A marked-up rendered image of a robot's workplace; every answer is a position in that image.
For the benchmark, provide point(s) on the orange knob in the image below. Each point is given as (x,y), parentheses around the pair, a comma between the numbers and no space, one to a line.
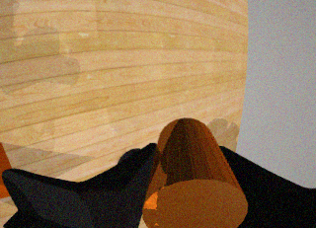
(191,184)

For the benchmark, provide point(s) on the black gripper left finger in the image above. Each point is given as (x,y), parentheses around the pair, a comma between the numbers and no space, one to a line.
(113,199)

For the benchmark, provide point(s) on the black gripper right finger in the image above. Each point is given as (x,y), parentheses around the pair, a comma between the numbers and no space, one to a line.
(274,202)

